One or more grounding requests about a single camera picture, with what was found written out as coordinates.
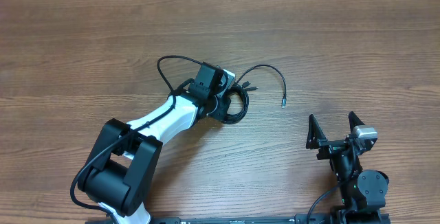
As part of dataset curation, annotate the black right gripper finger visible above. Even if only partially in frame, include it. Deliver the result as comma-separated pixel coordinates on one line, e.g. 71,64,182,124
348,111,364,131
306,114,327,149

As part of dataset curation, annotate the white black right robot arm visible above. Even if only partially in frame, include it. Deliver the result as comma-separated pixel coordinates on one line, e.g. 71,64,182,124
305,112,391,223

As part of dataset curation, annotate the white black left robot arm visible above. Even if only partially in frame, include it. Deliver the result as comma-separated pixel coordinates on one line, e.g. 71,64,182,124
72,63,235,223

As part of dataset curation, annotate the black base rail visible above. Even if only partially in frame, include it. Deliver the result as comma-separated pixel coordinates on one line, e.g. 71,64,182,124
85,212,391,224

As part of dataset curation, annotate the thin black braided USB cable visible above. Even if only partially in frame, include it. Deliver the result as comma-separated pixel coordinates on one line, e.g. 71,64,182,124
235,64,287,109

